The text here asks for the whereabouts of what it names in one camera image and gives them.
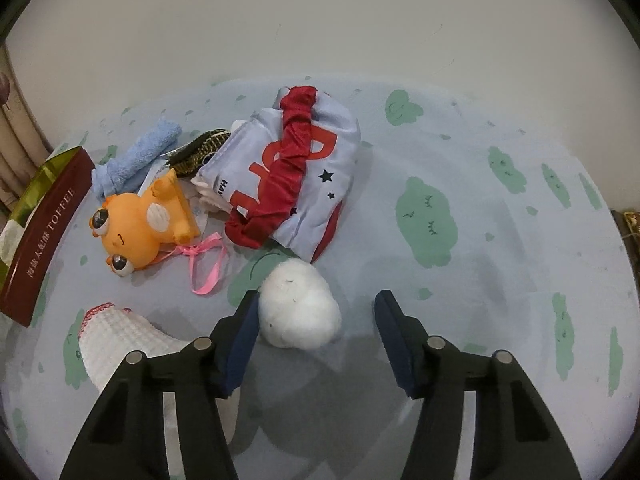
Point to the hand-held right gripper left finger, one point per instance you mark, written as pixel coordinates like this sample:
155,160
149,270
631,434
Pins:
244,342

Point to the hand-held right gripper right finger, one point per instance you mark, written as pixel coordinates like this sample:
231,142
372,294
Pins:
396,342

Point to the white fluffy ball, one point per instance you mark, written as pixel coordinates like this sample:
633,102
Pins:
300,305

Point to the white waffle cloth red trim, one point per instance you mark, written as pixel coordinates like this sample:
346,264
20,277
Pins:
125,332

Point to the sheer bag with pink ribbon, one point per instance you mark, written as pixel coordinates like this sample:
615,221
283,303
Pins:
197,215

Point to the orange frog toy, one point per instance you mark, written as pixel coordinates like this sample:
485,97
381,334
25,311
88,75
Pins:
135,220

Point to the red and pale blue shorts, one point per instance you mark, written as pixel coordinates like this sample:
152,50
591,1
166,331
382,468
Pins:
300,180

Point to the black and olive sock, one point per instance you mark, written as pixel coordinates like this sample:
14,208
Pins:
200,150

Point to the light blue towel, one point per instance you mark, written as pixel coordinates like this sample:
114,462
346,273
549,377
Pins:
135,155

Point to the dark red candy box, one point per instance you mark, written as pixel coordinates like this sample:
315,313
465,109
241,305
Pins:
42,250

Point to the cloud print bedsheet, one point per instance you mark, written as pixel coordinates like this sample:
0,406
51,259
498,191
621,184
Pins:
475,300

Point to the pile of assorted clutter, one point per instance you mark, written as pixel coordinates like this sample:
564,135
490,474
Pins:
629,225

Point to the beige curtain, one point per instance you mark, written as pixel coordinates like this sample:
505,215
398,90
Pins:
20,150

